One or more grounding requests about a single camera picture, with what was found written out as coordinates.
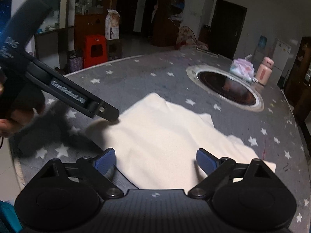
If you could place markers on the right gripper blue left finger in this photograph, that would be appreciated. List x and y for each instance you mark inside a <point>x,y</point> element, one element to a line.
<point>102,163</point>

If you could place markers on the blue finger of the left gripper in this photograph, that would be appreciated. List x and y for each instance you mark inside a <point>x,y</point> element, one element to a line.
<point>94,106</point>

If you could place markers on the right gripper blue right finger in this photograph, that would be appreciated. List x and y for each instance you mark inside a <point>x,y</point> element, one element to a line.
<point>209,163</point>

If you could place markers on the cream white sweater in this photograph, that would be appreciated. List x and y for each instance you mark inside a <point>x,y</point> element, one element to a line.
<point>156,141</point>

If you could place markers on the person's left hand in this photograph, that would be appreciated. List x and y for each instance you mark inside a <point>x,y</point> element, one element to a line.
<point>17,120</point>

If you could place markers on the purple patterned bag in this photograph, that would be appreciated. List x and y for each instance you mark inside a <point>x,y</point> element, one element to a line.
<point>75,60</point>

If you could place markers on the red plastic stool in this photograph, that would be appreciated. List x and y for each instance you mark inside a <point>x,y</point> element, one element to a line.
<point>95,50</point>

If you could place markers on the white printed carton box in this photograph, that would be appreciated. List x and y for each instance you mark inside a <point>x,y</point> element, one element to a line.
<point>112,25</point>

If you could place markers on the round induction cooktop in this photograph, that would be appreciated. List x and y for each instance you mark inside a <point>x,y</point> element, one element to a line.
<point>227,87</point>

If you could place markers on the dark shelving unit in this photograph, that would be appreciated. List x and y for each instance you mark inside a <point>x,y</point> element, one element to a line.
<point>66,27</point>

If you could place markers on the pink tissue pack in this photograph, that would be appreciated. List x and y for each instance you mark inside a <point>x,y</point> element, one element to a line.
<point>243,68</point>

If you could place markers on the pink thermos bottle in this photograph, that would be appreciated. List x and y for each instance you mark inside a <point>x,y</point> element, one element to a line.
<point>264,71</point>

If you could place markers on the water dispenser with blue bottle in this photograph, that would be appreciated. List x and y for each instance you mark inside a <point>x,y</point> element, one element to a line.
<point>259,52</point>

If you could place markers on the white refrigerator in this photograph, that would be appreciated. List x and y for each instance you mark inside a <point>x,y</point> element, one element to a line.
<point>280,54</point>

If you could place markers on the dark interior door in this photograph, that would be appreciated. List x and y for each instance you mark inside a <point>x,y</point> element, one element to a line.
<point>226,26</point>

